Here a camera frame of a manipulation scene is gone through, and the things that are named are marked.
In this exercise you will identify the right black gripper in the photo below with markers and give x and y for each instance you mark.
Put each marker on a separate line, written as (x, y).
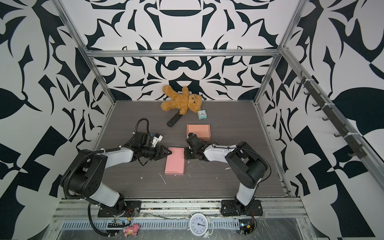
(186, 153)

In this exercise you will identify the small teal alarm clock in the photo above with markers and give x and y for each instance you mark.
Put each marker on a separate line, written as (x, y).
(202, 114)

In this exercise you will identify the pink cardboard box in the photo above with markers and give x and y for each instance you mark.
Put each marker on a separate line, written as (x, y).
(175, 164)

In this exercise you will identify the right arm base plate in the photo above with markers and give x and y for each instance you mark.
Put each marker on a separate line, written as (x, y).
(235, 208)

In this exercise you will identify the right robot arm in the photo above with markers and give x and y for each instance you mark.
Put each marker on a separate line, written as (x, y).
(248, 166)

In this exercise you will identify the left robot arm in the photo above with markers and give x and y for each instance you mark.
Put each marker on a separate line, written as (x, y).
(83, 178)

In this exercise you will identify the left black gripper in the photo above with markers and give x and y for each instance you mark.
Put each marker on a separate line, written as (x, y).
(161, 151)

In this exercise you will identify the wall hook rack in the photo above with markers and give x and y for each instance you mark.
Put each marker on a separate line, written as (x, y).
(334, 115)

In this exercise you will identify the left circuit board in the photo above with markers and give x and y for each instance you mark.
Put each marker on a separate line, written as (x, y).
(119, 223)

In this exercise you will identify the black remote control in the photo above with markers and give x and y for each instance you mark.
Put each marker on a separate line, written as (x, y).
(174, 119)

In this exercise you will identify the white round analog clock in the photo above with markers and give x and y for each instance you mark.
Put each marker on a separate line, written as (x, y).
(201, 225)

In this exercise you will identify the right circuit board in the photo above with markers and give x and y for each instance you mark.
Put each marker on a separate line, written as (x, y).
(248, 226)

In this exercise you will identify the salmon cardboard box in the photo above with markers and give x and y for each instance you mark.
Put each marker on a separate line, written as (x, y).
(203, 132)

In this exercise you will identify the small pink toy figure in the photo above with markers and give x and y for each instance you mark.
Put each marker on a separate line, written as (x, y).
(132, 230)

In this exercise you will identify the brown teddy bear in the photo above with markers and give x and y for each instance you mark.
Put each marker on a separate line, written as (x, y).
(183, 102)

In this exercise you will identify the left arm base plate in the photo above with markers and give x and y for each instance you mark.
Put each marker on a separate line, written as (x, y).
(125, 210)

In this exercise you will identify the circuit board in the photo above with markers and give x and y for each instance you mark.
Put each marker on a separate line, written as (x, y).
(119, 223)
(248, 226)

